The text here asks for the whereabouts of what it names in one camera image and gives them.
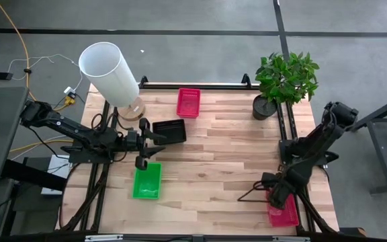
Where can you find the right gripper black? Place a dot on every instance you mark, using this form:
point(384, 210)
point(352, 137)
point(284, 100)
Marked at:
point(281, 191)

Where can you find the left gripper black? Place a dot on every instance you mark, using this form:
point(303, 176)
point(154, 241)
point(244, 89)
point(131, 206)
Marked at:
point(143, 148)

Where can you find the black plastic basket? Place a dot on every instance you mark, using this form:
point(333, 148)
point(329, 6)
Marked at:
point(169, 131)

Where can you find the green plastic basket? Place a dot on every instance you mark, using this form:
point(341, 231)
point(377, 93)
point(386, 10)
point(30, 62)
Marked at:
point(134, 196)
point(147, 181)

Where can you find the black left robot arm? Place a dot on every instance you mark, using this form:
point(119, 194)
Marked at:
point(62, 125)

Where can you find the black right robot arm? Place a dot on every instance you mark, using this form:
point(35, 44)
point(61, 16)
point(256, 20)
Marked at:
point(314, 141)

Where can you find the red plastic basket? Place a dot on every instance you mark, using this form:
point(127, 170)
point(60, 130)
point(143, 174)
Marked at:
point(286, 216)
point(188, 102)

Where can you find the black table front bar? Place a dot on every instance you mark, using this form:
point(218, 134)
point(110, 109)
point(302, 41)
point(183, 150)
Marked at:
point(247, 239)

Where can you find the white shade table lamp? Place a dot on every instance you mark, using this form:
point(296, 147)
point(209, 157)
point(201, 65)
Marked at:
point(107, 72)

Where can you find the black plant pot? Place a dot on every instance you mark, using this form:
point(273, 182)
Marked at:
point(264, 109)

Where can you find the yellow power plug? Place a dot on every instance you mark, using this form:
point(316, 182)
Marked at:
point(69, 100)

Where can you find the white power adapter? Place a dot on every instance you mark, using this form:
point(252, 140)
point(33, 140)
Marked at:
point(69, 90)

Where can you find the white box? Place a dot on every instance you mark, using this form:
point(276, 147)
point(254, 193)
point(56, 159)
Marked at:
point(57, 181)

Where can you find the green leafy plant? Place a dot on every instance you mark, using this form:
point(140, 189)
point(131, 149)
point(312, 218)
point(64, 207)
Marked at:
point(286, 79)

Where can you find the black aluminium table frame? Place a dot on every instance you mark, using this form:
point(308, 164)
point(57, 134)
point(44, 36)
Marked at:
point(106, 109)
point(281, 117)

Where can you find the silver table edge rail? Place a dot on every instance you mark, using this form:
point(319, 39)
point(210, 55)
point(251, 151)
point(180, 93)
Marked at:
point(197, 85)

